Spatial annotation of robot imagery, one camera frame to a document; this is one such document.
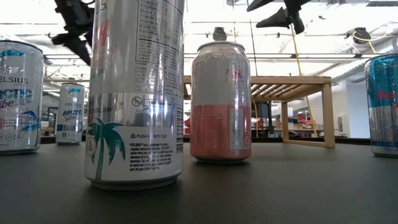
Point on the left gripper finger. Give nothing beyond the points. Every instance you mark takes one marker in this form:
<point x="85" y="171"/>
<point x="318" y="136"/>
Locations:
<point x="89" y="37"/>
<point x="77" y="49"/>

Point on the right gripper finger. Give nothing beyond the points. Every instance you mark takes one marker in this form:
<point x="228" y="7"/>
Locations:
<point x="278" y="18"/>
<point x="264" y="4"/>

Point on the Celsius Arctic Vibe can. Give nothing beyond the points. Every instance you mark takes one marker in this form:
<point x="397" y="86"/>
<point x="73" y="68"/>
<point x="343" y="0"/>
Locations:
<point x="70" y="115"/>
<point x="18" y="93"/>

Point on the dark can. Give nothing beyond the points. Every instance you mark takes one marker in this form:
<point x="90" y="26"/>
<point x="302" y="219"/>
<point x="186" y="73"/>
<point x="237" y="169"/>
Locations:
<point x="133" y="93"/>

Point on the blue silver Red Bull can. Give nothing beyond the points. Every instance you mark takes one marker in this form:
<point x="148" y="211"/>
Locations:
<point x="384" y="109"/>

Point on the wooden slatted shelf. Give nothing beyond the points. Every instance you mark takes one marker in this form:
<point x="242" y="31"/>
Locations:
<point x="289" y="80"/>

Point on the pink and silver can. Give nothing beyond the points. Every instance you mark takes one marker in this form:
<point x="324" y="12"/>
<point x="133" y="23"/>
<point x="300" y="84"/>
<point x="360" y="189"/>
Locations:
<point x="217" y="124"/>

